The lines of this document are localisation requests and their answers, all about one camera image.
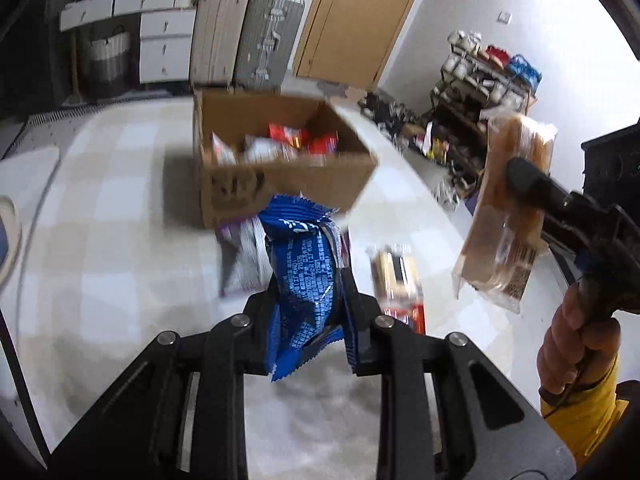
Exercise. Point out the white snack packet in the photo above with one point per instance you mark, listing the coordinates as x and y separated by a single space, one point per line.
223 150

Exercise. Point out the scattered shoes group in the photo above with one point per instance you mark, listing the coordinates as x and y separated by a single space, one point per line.
390 115

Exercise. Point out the silver suitcase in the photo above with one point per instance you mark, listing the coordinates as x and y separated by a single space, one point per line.
270 40

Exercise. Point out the woven laundry basket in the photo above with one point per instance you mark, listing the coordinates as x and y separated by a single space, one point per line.
107 55

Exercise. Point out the person's right hand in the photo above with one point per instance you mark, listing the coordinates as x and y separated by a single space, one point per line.
570 350

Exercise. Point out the plaid tablecloth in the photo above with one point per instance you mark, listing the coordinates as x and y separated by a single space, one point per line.
125 210

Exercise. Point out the clear-wrapped sandwich biscuit packet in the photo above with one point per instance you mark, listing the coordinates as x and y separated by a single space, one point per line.
395 285

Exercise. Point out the clear-wrapped bread loaf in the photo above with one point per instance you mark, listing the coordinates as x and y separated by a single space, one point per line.
505 200

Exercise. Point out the purple candy packet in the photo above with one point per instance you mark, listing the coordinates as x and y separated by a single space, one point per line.
242 260

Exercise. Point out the red chip bag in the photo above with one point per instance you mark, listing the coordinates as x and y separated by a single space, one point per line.
287 134

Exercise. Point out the white light switch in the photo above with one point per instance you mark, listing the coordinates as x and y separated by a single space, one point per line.
504 17

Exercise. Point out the white drawer desk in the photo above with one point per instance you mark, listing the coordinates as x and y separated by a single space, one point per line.
165 25

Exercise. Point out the brown cardboard box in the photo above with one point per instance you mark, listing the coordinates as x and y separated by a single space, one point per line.
300 185

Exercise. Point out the wooden door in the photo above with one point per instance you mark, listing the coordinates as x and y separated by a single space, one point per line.
350 25

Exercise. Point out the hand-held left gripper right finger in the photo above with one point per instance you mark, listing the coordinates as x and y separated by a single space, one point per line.
365 325

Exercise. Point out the blue cookie packet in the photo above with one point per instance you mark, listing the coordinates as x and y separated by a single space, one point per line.
305 280

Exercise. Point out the beige suitcase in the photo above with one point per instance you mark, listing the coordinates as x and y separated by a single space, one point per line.
220 35

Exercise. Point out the red barcode snack packet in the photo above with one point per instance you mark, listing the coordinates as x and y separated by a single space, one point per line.
322 144

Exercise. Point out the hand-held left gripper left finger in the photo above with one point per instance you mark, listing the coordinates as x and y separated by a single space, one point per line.
255 320

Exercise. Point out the wooden shoe rack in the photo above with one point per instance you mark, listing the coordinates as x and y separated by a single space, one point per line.
520 95

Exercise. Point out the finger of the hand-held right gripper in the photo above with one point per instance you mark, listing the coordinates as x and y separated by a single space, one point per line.
550 190

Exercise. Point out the rows of shelved shoes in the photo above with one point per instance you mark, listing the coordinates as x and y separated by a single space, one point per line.
497 55

